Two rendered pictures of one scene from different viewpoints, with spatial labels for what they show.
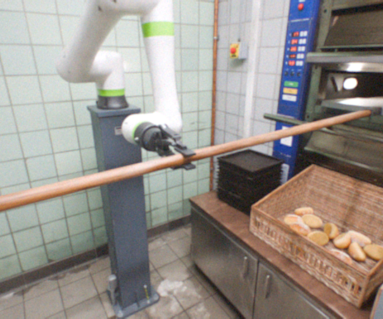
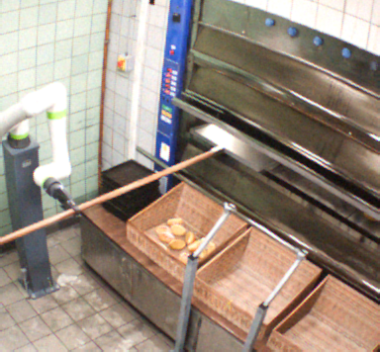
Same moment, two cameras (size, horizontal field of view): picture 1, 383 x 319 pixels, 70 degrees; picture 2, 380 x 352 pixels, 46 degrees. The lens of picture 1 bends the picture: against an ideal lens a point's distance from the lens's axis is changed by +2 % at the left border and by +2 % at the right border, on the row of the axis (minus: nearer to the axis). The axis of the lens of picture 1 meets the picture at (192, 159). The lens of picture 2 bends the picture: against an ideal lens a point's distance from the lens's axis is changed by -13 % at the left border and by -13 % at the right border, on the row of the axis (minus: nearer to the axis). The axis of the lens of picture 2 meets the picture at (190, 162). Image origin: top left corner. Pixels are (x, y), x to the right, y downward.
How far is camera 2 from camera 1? 1.70 m
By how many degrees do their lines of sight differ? 16
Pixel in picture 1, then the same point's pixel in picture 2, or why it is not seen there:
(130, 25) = (30, 51)
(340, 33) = (199, 82)
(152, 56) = (52, 130)
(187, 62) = (77, 67)
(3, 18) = not seen: outside the picture
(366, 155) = (217, 180)
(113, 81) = (22, 129)
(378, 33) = (220, 94)
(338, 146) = (201, 169)
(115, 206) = (23, 219)
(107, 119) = (18, 157)
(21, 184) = not seen: outside the picture
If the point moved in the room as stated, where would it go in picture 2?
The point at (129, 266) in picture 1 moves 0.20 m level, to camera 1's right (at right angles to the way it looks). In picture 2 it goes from (36, 262) to (62, 264)
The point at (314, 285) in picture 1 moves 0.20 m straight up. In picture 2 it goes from (164, 275) to (167, 250)
